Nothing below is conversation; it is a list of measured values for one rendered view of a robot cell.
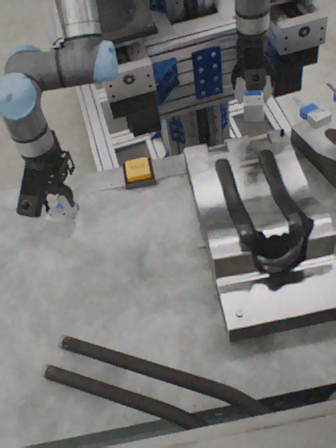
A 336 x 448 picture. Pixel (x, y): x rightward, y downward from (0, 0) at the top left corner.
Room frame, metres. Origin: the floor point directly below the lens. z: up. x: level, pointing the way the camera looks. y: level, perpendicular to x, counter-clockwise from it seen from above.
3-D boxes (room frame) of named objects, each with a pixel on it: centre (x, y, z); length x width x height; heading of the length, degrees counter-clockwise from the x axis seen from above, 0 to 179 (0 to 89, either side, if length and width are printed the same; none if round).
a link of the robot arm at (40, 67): (0.94, 0.19, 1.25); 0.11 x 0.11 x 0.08; 85
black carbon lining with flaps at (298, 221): (0.77, -0.22, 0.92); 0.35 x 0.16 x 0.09; 0
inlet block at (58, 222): (0.86, 0.21, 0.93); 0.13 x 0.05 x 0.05; 154
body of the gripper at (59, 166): (0.85, 0.22, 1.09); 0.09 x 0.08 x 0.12; 155
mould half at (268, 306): (0.76, -0.21, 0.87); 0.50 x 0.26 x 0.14; 0
